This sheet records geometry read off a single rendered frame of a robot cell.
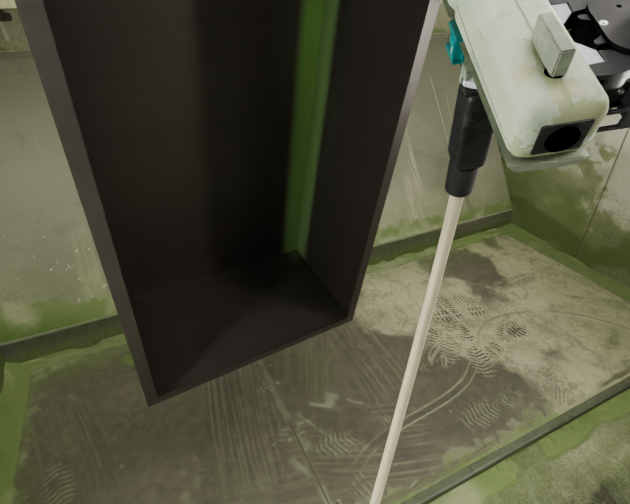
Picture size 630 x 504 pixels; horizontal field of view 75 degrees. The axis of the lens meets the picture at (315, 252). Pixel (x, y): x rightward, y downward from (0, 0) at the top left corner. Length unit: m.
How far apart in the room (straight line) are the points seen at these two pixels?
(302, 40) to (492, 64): 0.83
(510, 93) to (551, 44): 0.03
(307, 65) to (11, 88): 1.33
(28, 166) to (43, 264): 0.39
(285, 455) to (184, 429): 0.36
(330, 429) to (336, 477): 0.16
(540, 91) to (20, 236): 1.87
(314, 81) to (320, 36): 0.11
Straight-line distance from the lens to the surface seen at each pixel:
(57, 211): 1.95
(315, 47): 1.12
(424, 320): 0.60
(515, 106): 0.26
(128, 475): 1.55
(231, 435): 1.53
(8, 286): 1.97
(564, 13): 0.42
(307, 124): 1.19
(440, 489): 1.47
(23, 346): 1.99
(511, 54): 0.29
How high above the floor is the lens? 1.30
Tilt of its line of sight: 32 degrees down
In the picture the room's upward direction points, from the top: straight up
